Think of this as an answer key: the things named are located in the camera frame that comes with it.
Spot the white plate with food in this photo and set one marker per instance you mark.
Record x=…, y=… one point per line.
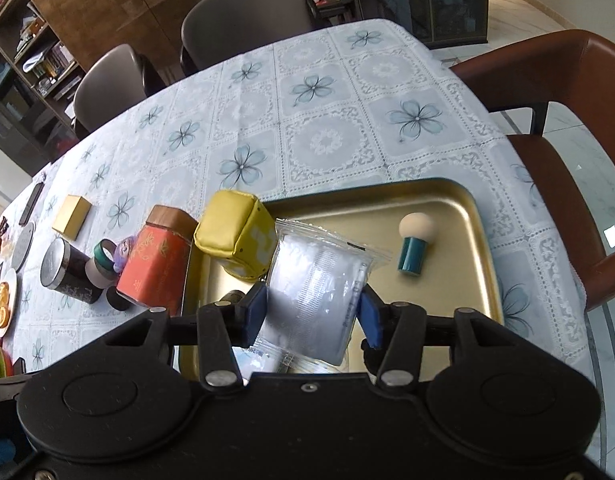
x=5, y=305

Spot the black remote control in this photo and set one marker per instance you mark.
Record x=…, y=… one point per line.
x=31, y=202

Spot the white cotton pads packet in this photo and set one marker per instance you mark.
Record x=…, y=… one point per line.
x=317, y=285

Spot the orange tea tin wooden lid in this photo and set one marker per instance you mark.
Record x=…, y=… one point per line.
x=152, y=262

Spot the teal ribbon roll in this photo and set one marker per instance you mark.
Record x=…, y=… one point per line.
x=100, y=255

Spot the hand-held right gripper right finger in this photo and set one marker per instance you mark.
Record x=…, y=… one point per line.
x=370, y=322

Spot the clear plastic packet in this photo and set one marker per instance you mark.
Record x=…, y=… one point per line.
x=262, y=357

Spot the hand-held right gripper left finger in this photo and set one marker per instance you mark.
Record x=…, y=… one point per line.
x=255, y=317

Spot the gold cardboard box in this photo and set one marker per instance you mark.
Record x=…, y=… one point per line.
x=71, y=216

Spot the dark wooden bookshelf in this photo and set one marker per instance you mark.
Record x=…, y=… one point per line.
x=22, y=60

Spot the brown leather armchair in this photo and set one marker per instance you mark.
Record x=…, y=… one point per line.
x=562, y=85

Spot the purple plush toy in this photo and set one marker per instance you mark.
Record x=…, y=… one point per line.
x=122, y=255

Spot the grey upholstered chair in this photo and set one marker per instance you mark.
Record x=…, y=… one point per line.
x=112, y=85
x=242, y=15

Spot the black canister silver lid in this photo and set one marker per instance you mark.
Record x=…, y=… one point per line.
x=67, y=272

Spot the yellow soft cube pouch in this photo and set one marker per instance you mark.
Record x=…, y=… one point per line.
x=232, y=237

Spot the gold metal tray teal rim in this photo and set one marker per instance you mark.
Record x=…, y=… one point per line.
x=437, y=305

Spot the grey round coaster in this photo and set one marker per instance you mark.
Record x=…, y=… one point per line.
x=22, y=245

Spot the black round powder puff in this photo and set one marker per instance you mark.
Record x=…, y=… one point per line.
x=118, y=300

